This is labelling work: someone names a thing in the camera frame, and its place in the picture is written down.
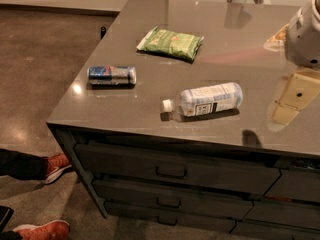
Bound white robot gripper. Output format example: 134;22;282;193
263;0;320;125

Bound clear blue-label plastic bottle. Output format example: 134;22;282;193
162;82;243;117

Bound green snack bag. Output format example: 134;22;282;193
137;27;204;62

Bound grey cabinet with drawers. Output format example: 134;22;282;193
48;0;320;240

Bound blue silver energy drink can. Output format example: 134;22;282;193
87;66;136;85

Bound small black floor object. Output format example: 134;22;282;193
100;26;107;40

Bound upper orange sneaker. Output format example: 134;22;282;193
44;153;71;184

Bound orange sneaker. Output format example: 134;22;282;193
13;220;70;240
44;153;71;184

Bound black trouser leg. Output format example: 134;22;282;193
0;149;48;180

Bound lower orange sneaker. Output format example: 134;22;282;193
13;220;70;240

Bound dark object at left edge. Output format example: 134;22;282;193
0;206;14;232

